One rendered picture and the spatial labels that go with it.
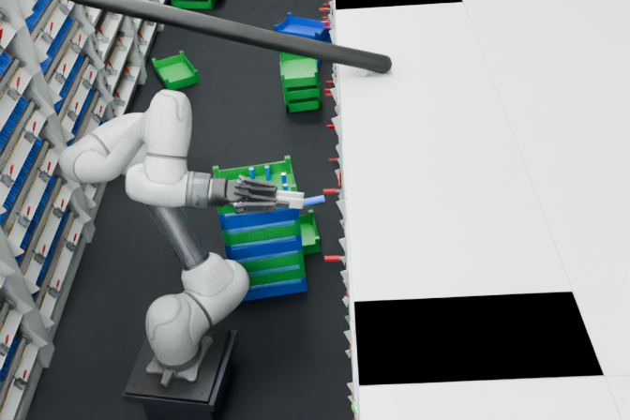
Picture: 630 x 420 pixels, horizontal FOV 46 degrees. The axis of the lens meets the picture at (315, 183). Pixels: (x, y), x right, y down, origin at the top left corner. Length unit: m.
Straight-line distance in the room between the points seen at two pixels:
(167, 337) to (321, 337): 0.72
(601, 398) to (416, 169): 0.33
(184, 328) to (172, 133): 0.81
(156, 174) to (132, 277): 1.49
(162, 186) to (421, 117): 1.04
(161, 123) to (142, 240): 1.67
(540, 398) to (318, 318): 2.38
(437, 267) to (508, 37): 0.47
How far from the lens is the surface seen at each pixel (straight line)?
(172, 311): 2.41
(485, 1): 1.20
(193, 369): 2.58
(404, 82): 0.98
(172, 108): 1.84
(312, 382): 2.79
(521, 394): 0.63
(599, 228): 0.78
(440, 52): 1.05
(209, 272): 2.48
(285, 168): 2.89
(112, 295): 3.25
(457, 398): 0.62
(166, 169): 1.84
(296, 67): 4.22
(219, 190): 1.85
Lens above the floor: 2.25
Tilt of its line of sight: 39 degrees down
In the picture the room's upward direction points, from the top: 5 degrees counter-clockwise
